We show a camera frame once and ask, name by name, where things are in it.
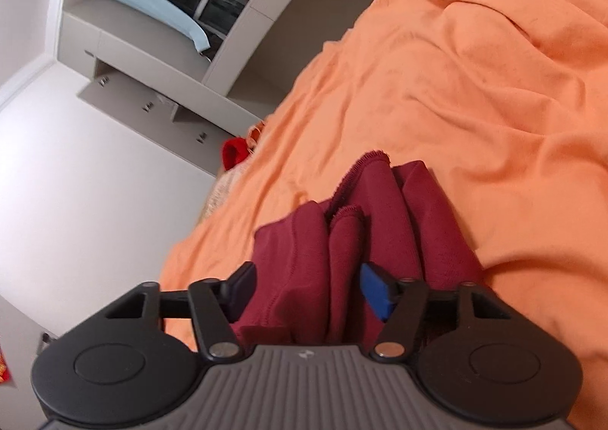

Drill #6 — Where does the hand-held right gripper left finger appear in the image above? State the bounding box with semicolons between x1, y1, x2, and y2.
102;261;258;362

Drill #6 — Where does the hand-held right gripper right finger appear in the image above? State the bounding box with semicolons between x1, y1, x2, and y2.
358;263;513;360

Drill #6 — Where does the dark red long-sleeved shirt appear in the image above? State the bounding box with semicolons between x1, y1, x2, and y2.
237;150;485;348

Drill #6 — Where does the bright red knit cloth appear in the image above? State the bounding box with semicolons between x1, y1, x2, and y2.
221;138;253;171

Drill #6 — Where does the orange blanket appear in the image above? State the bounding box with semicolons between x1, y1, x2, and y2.
159;0;608;430

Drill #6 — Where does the grey wall cabinet unit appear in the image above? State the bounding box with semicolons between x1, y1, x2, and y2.
57;0;396;177

